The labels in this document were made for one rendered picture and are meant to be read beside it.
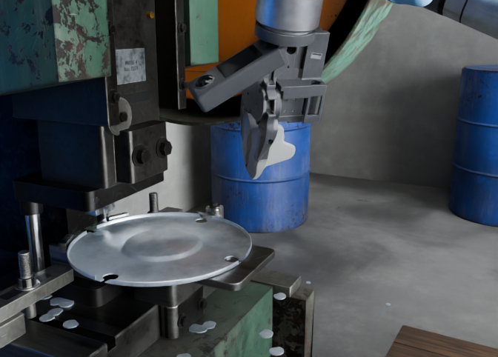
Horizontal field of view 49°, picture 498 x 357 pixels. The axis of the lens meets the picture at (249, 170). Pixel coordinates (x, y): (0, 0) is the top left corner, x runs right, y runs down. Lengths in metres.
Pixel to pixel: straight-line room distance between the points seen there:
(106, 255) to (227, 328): 0.23
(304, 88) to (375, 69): 3.44
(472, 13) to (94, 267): 0.60
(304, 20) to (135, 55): 0.33
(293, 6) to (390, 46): 3.46
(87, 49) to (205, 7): 0.30
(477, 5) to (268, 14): 0.23
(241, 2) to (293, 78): 0.51
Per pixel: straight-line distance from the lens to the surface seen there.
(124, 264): 0.85
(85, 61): 0.73
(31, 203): 0.93
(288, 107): 0.69
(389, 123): 4.12
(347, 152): 4.24
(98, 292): 0.90
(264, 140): 0.67
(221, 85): 0.64
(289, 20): 0.63
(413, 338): 1.53
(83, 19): 0.73
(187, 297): 0.91
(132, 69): 0.87
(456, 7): 0.69
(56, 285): 0.90
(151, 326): 0.89
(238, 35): 1.18
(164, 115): 1.22
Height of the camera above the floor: 1.13
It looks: 15 degrees down
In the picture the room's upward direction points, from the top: straight up
